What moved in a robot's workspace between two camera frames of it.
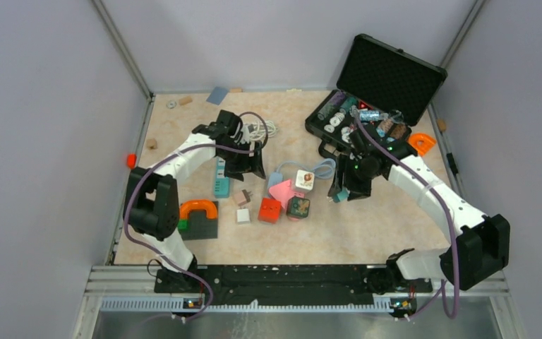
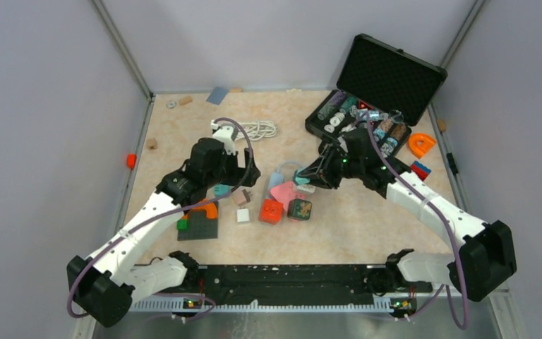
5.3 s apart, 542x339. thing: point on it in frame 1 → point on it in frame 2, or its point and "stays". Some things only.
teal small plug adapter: (341, 195) → (300, 181)
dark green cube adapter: (297, 207) stays
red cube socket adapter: (269, 210) stays
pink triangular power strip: (283, 191) stays
